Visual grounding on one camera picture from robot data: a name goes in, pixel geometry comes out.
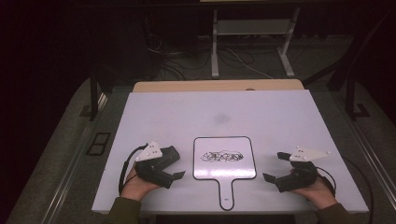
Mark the person's left hand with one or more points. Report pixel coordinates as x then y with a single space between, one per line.
137 188

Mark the large white cover board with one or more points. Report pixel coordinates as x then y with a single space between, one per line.
218 109

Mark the person's right hand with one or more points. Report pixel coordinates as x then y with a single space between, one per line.
317 193

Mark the wooden table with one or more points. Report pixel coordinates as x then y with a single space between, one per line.
218 85

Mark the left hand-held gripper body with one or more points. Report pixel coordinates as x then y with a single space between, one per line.
148 169

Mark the white metal stand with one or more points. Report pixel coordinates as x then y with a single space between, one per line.
249 27

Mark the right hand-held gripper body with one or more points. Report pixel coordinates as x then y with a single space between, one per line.
299 177

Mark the dark metal stand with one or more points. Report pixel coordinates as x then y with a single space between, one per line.
351 99
93 99

